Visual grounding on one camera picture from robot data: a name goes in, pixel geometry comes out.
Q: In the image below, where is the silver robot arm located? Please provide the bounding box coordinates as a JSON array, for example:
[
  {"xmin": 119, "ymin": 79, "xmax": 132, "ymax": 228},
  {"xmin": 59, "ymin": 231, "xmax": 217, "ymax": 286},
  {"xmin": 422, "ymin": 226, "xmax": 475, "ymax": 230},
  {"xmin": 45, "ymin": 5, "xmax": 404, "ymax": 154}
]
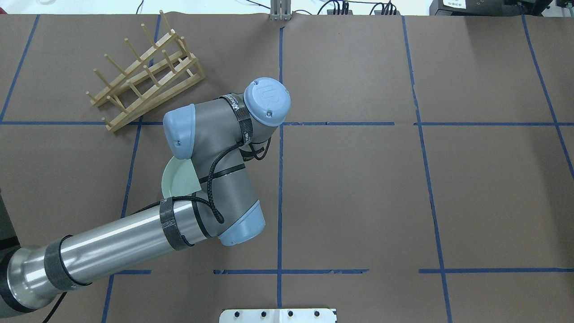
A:
[{"xmin": 0, "ymin": 77, "xmax": 291, "ymax": 318}]

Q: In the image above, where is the pale green plate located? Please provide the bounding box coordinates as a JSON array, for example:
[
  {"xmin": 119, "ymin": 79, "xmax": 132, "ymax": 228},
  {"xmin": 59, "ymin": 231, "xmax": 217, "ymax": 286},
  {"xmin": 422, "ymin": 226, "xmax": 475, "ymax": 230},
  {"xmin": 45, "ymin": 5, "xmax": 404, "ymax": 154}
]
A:
[{"xmin": 161, "ymin": 156, "xmax": 202, "ymax": 198}]

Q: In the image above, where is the wooden plate rack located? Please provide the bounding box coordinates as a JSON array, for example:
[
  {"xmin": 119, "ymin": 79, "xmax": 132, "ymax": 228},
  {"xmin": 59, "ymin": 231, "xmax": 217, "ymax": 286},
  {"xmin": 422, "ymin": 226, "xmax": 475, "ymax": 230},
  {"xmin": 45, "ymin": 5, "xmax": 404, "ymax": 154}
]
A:
[{"xmin": 86, "ymin": 10, "xmax": 206, "ymax": 132}]

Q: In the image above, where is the white pedestal column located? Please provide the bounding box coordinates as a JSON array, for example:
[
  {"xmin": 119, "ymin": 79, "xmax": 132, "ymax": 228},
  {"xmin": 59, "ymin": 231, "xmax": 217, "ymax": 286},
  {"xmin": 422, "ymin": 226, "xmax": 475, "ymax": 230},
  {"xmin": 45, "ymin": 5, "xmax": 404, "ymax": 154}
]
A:
[{"xmin": 219, "ymin": 307, "xmax": 338, "ymax": 323}]

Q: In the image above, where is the black box device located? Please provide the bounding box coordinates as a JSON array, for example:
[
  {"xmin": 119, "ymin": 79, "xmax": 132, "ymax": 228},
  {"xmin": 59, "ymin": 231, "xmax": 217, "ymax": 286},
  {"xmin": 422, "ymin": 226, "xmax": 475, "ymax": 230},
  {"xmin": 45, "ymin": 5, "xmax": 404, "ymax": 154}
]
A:
[{"xmin": 429, "ymin": 0, "xmax": 552, "ymax": 17}]

